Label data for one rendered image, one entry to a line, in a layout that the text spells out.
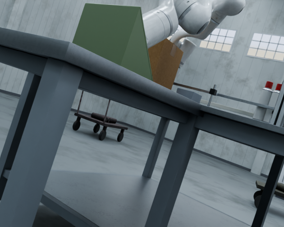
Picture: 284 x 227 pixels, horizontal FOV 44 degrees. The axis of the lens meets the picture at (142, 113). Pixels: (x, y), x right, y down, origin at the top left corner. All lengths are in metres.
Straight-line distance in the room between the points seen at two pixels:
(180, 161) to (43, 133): 0.64
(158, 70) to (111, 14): 0.59
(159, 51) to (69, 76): 0.99
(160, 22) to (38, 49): 0.61
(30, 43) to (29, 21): 9.97
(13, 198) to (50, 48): 0.33
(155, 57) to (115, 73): 0.88
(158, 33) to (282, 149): 0.58
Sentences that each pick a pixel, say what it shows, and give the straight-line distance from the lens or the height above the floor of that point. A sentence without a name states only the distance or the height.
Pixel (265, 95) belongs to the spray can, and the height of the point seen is 1.01.
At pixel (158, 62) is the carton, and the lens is 1.71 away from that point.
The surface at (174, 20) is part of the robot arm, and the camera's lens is 1.36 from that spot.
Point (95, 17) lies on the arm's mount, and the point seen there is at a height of 1.00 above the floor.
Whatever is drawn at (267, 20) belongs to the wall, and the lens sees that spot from 13.05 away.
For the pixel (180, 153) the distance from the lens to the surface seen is 1.28.
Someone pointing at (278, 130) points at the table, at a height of 0.82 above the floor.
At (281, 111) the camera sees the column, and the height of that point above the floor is 0.94.
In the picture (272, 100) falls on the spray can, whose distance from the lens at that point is 1.82.
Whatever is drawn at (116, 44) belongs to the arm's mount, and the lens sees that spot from 1.14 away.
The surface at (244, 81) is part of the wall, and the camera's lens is 12.52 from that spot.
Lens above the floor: 0.74
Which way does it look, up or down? level
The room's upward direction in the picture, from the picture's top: 18 degrees clockwise
